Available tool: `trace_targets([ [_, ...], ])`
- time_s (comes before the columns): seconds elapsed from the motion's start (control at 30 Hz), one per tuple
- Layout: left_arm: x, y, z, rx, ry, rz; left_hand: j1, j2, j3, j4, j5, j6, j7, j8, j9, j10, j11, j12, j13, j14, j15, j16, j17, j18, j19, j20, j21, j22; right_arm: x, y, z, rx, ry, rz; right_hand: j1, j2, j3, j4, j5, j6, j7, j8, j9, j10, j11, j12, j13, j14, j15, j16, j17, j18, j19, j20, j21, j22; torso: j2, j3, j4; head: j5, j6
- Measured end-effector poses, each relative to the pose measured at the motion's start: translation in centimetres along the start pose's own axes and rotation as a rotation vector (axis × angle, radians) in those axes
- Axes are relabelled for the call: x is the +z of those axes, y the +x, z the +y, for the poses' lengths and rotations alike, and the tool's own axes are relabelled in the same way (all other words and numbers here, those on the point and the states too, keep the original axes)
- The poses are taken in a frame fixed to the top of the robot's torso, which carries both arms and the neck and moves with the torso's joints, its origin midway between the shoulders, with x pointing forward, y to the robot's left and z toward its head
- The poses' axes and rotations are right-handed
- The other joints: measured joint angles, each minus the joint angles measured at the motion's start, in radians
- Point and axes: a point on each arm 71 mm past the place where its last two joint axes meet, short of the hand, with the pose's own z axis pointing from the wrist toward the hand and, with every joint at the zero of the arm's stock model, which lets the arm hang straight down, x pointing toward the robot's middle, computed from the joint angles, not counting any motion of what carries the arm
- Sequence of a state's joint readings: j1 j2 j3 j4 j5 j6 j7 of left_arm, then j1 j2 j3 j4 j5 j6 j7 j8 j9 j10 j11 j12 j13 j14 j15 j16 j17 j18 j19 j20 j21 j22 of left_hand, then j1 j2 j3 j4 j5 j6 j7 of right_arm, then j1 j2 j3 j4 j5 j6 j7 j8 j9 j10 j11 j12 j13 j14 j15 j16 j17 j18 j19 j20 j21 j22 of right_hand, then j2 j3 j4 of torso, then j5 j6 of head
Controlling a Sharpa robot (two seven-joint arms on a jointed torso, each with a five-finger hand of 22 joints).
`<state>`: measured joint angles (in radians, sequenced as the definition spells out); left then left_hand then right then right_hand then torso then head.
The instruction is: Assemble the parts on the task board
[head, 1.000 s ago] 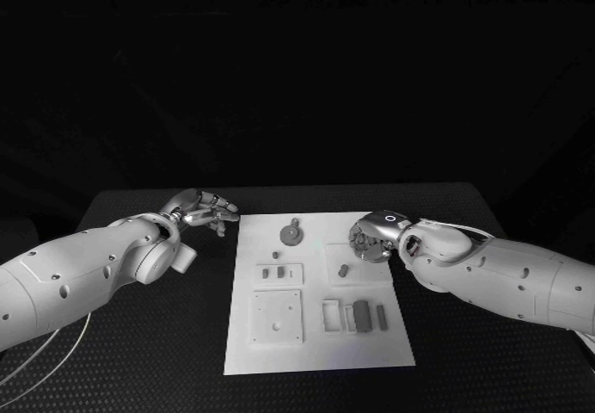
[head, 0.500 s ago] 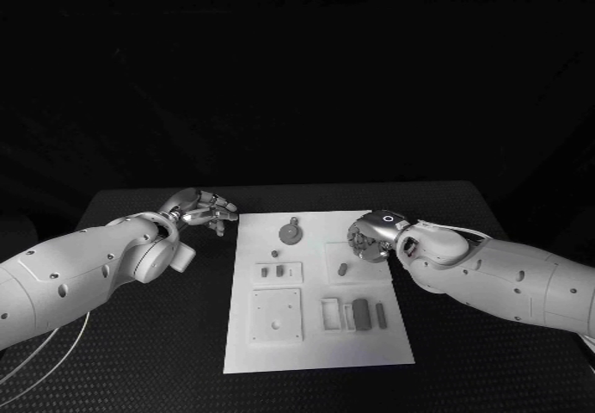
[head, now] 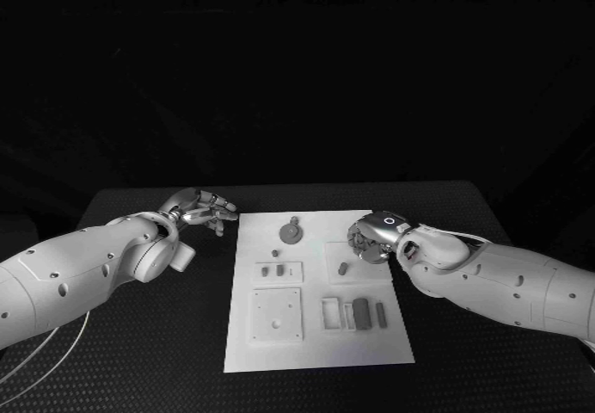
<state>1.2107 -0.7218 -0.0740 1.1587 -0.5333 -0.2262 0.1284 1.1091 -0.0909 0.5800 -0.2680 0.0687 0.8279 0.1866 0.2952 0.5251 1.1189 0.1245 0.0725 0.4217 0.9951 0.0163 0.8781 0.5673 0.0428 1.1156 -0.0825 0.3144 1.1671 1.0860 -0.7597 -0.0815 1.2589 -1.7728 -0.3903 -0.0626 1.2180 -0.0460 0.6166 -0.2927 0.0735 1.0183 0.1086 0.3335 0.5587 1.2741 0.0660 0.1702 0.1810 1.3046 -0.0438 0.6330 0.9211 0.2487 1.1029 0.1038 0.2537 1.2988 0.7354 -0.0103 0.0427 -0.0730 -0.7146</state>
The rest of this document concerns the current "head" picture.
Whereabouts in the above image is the large grey cylinder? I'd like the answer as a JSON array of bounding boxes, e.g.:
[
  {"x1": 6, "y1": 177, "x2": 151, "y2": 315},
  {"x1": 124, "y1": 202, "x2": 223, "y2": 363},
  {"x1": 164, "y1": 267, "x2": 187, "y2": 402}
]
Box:
[{"x1": 350, "y1": 298, "x2": 373, "y2": 331}]

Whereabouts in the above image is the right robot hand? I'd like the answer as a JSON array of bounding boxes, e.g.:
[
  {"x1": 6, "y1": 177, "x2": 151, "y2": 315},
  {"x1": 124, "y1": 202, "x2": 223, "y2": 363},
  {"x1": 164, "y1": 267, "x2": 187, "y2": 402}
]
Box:
[{"x1": 346, "y1": 211, "x2": 416, "y2": 265}]

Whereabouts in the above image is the white task board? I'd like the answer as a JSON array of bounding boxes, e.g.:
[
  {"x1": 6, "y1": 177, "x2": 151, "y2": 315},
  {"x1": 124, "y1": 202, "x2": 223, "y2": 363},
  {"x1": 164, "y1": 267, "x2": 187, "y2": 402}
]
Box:
[{"x1": 223, "y1": 210, "x2": 416, "y2": 373}]

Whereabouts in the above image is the white cable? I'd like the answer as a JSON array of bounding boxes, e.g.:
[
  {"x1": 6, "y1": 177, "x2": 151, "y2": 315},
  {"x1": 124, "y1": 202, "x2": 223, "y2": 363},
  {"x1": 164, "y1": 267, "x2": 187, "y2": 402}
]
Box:
[
  {"x1": 0, "y1": 325, "x2": 62, "y2": 385},
  {"x1": 0, "y1": 310, "x2": 91, "y2": 408},
  {"x1": 429, "y1": 227, "x2": 494, "y2": 246}
]

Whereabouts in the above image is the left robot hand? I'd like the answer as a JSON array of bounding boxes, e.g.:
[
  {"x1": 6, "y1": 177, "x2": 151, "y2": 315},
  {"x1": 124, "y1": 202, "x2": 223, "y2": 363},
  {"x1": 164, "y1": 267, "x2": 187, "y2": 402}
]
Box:
[{"x1": 157, "y1": 187, "x2": 239, "y2": 237}]

